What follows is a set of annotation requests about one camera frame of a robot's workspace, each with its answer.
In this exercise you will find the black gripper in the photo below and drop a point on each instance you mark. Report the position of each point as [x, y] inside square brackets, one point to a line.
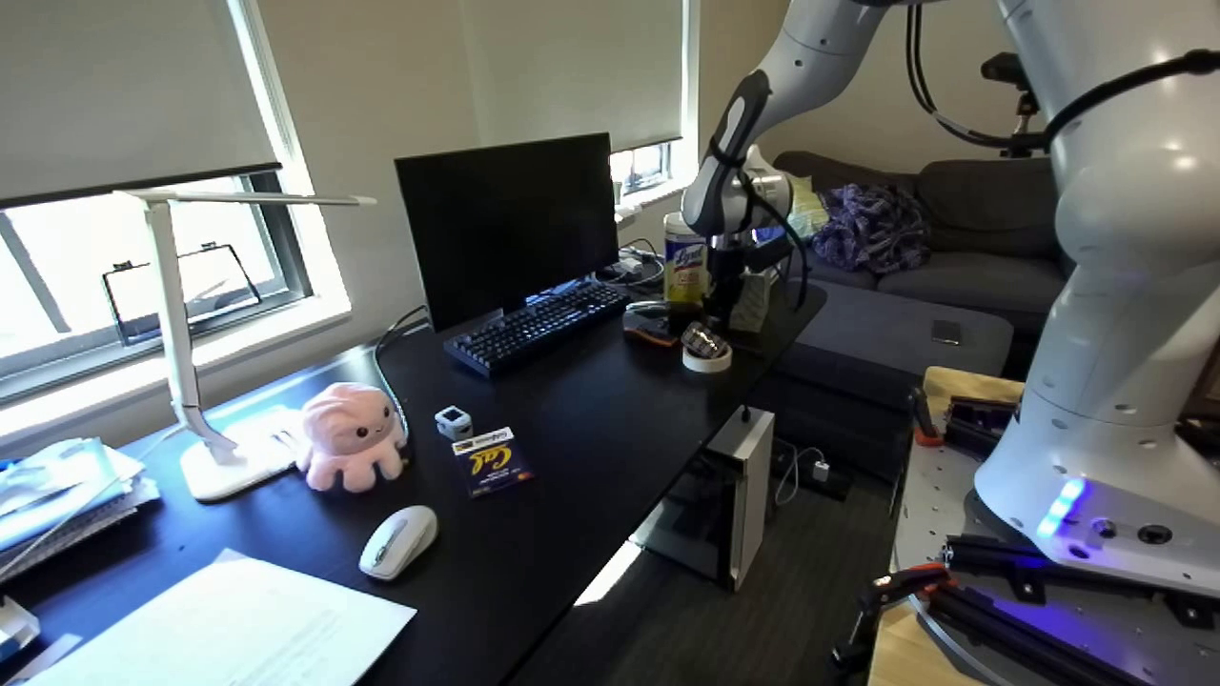
[734, 256]

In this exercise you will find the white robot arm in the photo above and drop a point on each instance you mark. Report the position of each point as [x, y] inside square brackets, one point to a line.
[1092, 466]

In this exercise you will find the masking tape roll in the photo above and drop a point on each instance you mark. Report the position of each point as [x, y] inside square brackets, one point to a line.
[706, 351]

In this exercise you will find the small white tape dispenser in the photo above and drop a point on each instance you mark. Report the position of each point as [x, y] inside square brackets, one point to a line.
[453, 419]

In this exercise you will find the purple blanket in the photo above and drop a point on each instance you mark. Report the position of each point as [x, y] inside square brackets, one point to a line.
[872, 224]

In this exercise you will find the grey sofa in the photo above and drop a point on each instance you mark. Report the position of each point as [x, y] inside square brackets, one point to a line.
[979, 303]

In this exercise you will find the black keyboard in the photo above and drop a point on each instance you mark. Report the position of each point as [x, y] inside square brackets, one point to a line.
[520, 335]

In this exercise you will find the black computer monitor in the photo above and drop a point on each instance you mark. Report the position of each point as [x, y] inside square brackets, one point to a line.
[505, 223]

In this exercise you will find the white computer tower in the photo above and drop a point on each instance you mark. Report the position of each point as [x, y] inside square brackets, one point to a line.
[714, 515]

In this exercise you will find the yellow blue card package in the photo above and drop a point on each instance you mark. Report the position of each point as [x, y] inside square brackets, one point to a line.
[495, 463]

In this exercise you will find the pink octopus plush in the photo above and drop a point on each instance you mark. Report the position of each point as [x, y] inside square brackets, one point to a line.
[355, 439]

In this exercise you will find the white computer mouse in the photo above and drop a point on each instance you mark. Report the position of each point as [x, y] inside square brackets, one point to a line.
[401, 538]

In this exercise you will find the white paper sheet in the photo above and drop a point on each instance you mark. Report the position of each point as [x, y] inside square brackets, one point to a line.
[240, 622]

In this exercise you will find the stack of papers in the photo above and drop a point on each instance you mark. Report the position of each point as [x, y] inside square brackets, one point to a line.
[65, 494]

